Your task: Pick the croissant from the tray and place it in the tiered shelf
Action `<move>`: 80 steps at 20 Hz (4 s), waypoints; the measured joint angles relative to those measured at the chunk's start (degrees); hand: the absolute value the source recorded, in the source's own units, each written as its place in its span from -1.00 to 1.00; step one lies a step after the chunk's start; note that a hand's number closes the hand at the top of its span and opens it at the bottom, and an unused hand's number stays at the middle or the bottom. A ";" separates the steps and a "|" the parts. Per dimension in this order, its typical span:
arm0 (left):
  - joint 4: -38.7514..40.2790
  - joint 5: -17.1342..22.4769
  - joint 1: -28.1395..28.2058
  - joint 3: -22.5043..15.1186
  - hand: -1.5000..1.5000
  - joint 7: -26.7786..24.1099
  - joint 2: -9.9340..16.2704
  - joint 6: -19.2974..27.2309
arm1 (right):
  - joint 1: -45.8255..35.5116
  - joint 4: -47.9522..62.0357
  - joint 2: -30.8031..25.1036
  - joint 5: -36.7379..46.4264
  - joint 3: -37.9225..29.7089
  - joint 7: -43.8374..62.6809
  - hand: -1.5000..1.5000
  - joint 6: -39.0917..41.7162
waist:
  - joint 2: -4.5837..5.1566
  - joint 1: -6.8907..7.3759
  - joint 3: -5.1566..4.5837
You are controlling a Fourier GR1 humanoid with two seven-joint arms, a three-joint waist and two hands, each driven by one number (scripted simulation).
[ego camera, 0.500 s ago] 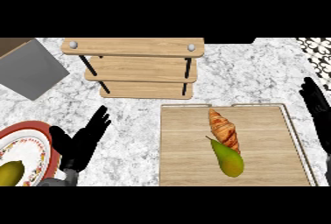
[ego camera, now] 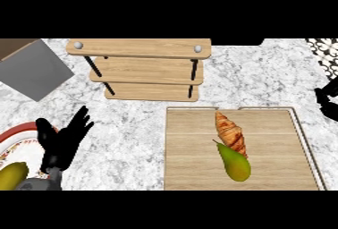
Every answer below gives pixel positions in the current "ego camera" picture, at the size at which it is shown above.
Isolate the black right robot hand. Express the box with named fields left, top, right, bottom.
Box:
left=313, top=76, right=338, bottom=122

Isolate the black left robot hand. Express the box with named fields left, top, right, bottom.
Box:
left=34, top=105, right=94, bottom=175

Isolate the golden brown croissant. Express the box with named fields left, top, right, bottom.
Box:
left=214, top=111, right=249, bottom=159

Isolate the wooden tray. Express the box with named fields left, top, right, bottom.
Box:
left=164, top=106, right=327, bottom=191

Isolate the wooden tiered shelf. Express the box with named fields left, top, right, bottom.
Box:
left=65, top=38, right=212, bottom=103

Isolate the red rimmed white plate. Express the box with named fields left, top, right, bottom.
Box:
left=0, top=121, right=60, bottom=180

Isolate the black white patterned object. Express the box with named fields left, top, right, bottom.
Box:
left=305, top=38, right=338, bottom=81

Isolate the yellow green mango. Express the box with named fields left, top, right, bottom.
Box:
left=0, top=161, right=31, bottom=191

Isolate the grey flat box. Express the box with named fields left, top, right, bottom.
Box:
left=0, top=38, right=77, bottom=103

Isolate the green pear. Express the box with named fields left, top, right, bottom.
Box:
left=211, top=139, right=252, bottom=182

